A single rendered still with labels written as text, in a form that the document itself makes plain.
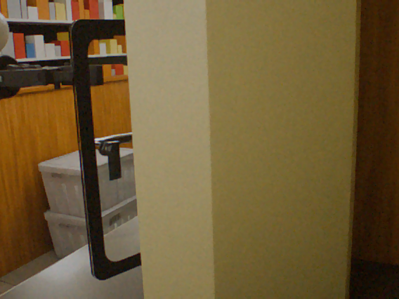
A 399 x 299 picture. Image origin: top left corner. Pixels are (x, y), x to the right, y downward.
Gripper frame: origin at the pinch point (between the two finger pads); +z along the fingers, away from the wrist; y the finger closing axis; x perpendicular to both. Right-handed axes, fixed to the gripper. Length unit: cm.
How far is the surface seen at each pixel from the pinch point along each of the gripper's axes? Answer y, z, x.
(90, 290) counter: 0.3, -2.8, 37.0
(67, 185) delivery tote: 147, -150, 78
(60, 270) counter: 3.5, -12.9, 37.0
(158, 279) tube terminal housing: -7.0, 16.5, 26.8
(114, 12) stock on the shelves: 318, -234, -41
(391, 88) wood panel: 30, 42, 4
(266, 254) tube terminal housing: -1.9, 29.9, 22.9
